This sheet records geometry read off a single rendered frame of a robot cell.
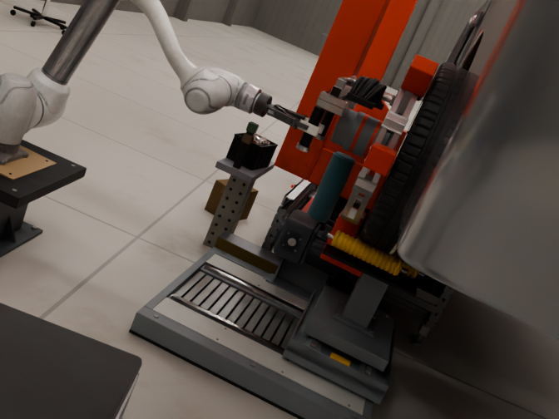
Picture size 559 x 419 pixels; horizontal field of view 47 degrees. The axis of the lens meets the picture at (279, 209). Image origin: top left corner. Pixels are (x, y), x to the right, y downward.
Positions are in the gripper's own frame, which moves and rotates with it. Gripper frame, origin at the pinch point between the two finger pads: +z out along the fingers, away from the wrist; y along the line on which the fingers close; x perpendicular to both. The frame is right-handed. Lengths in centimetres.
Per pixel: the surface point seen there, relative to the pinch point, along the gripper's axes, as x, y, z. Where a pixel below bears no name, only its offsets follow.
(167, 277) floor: -83, -25, -33
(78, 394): -49, 104, -9
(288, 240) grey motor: -52, -39, 4
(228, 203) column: -59, -73, -31
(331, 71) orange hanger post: 14, -60, -10
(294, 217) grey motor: -42, -41, 2
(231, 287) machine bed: -77, -31, -9
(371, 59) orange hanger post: 20, -253, -13
